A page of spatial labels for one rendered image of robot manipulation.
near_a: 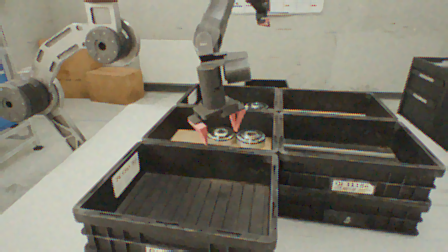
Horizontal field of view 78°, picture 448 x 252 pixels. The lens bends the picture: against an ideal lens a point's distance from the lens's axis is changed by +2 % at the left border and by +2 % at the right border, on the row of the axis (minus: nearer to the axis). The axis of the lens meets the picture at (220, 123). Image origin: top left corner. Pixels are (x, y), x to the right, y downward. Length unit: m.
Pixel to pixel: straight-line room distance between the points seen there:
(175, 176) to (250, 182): 0.22
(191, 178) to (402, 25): 3.84
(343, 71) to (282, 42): 0.94
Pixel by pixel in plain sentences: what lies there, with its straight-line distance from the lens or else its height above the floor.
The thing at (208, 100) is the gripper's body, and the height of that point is 1.08.
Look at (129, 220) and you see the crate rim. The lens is 0.57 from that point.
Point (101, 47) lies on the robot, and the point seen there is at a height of 1.13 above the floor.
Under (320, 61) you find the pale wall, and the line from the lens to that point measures 4.09.
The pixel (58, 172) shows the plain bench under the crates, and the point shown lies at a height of 0.70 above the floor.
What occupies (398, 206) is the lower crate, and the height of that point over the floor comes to 0.81.
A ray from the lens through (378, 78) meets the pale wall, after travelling 4.40.
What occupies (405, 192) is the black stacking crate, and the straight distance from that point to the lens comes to 0.88.
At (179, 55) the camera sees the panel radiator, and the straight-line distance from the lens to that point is 3.97.
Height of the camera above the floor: 1.31
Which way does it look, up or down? 25 degrees down
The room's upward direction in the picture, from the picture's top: straight up
